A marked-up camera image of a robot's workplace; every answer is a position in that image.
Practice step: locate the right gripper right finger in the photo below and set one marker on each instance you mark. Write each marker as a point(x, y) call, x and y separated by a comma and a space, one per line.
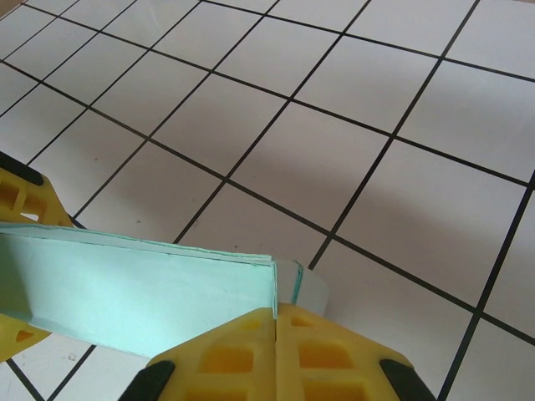
point(334, 367)

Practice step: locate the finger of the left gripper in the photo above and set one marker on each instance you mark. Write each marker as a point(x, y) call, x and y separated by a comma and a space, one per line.
point(16, 338)
point(25, 200)

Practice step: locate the teal paper box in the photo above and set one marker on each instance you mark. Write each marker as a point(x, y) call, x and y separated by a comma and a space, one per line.
point(146, 292)

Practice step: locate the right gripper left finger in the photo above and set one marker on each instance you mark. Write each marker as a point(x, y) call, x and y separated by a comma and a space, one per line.
point(225, 359)

